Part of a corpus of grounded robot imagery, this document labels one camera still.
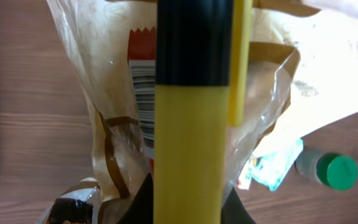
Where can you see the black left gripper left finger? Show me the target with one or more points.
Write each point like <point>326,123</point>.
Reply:
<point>140,210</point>

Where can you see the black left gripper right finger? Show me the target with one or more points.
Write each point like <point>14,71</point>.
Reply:
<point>233,211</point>

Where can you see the teal white tissue pack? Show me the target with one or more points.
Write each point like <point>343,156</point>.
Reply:
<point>271,169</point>

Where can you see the red white snack bar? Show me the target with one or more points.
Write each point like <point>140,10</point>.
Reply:
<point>141,56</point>

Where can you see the yellow glue stick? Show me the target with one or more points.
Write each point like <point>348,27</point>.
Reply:
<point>201,73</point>

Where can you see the grey tape roll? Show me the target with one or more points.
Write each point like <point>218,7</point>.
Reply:
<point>334,170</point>

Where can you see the brown white snack pouch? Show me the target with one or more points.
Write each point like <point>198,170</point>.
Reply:
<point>95,35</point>

